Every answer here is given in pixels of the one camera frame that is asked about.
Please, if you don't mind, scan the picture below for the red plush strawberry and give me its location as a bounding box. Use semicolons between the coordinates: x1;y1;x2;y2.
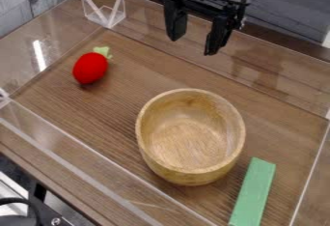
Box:
72;46;112;85

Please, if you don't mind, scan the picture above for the black cable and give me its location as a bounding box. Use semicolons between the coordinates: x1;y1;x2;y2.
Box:
0;197;31;218

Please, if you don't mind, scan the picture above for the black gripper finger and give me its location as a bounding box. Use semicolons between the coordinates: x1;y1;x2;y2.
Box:
164;0;188;42
203;14;234;56

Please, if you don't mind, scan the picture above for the wooden bowl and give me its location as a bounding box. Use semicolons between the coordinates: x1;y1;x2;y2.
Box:
135;88;246;186

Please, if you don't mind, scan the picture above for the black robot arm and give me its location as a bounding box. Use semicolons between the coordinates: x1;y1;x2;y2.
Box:
163;0;250;56

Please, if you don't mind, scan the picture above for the clear acrylic tray wall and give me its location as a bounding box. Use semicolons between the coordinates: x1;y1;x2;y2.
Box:
0;0;330;226

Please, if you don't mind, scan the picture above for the black table leg clamp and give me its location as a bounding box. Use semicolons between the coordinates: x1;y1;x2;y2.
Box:
28;182;74;226

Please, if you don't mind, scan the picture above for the clear acrylic corner bracket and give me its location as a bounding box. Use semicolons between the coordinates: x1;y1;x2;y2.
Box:
82;0;127;29

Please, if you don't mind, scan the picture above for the green rectangular block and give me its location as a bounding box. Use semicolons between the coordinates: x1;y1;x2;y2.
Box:
229;157;275;226

